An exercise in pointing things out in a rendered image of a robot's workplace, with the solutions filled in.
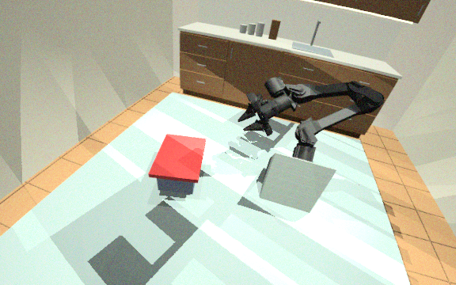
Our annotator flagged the red rectangular lid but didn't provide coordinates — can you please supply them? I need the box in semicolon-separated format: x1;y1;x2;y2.
148;134;206;184

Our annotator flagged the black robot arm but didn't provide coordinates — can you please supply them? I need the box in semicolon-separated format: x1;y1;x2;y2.
265;77;384;163

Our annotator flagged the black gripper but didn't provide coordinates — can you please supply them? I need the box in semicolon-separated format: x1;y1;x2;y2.
237;93;281;136

